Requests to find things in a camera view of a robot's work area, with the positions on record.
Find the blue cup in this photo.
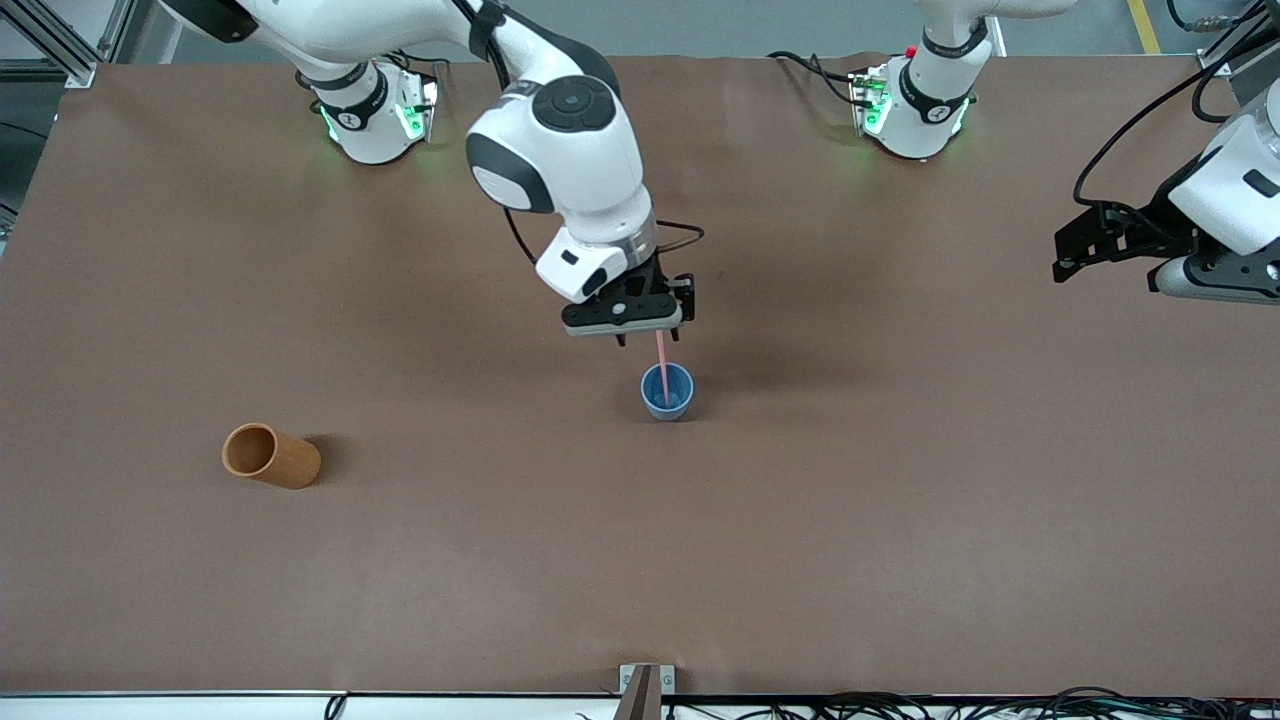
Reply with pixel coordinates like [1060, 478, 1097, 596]
[640, 362, 695, 423]

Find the brown wooden cup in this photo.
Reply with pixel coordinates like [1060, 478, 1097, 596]
[221, 422, 323, 491]

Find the brown table cover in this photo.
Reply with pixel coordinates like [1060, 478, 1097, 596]
[0, 55, 1280, 698]

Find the right base connector box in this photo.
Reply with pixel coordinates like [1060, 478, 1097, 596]
[395, 72, 443, 143]

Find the base connector box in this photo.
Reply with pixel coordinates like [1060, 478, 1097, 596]
[848, 64, 893, 138]
[395, 72, 443, 143]

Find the left base connector box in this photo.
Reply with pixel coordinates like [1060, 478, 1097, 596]
[848, 64, 893, 138]

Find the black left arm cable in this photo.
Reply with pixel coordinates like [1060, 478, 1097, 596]
[1072, 0, 1280, 207]

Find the black left base cable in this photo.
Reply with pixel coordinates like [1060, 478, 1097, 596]
[768, 50, 863, 107]

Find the metal bracket with brown post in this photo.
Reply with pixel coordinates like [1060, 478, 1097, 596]
[613, 664, 676, 720]

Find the aluminium frame profile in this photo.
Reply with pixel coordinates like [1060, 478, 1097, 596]
[10, 0, 141, 89]

